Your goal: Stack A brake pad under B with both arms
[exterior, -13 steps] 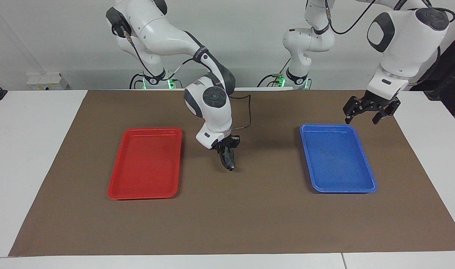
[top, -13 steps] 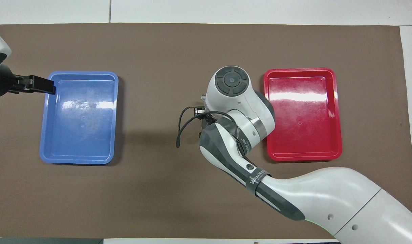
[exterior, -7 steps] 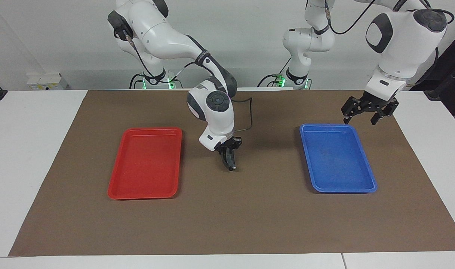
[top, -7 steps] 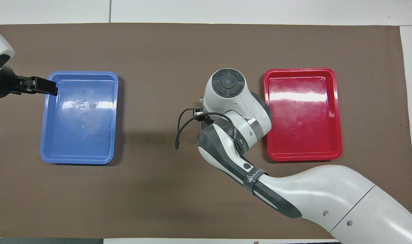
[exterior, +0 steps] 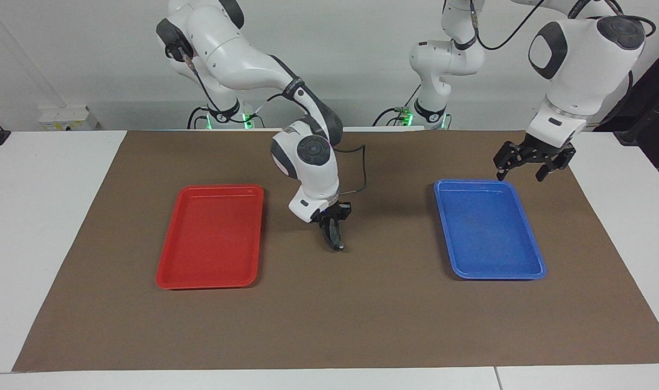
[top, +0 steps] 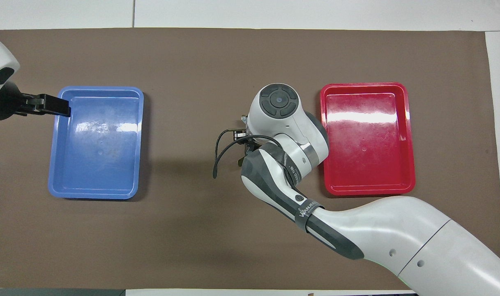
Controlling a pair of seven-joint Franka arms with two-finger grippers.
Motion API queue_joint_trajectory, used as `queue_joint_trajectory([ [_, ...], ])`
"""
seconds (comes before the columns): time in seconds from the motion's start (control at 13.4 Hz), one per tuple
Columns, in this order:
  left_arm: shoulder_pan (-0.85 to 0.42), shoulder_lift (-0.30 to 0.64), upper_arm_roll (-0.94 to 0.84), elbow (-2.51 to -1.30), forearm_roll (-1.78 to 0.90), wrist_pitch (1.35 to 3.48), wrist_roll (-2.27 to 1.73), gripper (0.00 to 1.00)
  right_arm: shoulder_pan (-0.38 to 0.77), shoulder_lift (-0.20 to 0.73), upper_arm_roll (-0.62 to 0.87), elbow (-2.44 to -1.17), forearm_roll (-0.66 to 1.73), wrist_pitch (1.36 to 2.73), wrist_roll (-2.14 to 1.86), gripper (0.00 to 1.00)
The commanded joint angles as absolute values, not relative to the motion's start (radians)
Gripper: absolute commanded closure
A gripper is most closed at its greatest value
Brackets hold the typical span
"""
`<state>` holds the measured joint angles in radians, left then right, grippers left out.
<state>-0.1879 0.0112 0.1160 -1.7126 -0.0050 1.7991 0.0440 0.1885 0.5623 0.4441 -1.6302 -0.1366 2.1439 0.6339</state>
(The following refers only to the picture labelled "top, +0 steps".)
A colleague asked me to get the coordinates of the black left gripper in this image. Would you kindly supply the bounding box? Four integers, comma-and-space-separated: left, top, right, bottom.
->
0, 81, 72, 121

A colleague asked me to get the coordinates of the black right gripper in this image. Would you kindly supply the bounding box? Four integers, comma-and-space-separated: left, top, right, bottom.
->
232, 129, 262, 151

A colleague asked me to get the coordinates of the curved brake shoe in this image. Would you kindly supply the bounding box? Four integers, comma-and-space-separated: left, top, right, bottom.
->
236, 116, 251, 168

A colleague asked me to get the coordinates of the blue plastic tray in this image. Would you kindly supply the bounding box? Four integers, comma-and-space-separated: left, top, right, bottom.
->
48, 86, 145, 200

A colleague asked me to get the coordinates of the brown table mat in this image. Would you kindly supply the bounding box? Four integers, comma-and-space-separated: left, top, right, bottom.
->
0, 28, 500, 290

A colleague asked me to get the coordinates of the red plastic tray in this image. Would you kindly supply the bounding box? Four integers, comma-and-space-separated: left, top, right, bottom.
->
319, 82, 416, 197

